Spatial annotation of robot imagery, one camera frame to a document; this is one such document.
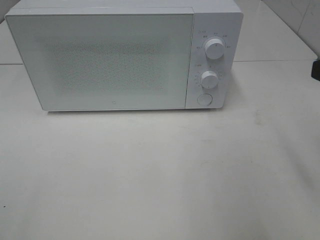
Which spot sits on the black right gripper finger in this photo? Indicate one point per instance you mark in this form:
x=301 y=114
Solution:
x=315 y=71

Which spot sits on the white microwave knob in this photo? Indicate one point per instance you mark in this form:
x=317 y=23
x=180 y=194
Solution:
x=209 y=79
x=214 y=48

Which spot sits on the white microwave oven body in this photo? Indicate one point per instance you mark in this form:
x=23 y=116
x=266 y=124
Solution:
x=211 y=18

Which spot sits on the round white door button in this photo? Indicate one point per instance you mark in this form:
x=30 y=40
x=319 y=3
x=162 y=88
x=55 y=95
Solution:
x=205 y=99

